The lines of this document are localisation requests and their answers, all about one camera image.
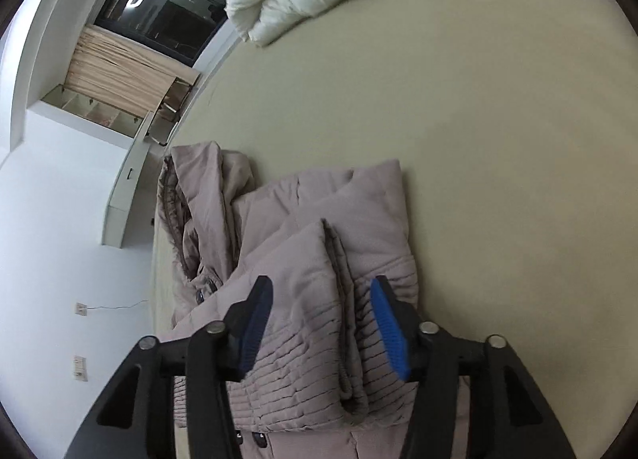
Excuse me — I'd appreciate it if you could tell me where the beige bed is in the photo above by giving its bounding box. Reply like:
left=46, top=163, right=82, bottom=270
left=151, top=0, right=638, bottom=459

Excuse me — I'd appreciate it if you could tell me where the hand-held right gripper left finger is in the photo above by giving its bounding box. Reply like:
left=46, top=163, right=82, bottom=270
left=64, top=275, right=274, bottom=459

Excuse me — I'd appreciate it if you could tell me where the white desk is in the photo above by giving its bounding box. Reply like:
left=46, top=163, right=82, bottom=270
left=101, top=110, right=180, bottom=248

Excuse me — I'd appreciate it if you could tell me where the thin charging cable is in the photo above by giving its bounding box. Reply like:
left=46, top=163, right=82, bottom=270
left=88, top=300, right=150, bottom=311

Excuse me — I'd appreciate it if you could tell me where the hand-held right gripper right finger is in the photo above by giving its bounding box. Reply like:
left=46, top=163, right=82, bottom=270
left=370, top=275, right=579, bottom=459

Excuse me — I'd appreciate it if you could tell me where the beige curtain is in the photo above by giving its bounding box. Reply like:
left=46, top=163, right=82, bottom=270
left=65, top=25, right=200, bottom=116

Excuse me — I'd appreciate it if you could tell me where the taupe padded jacket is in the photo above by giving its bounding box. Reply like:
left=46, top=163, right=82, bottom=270
left=158, top=141, right=472, bottom=459

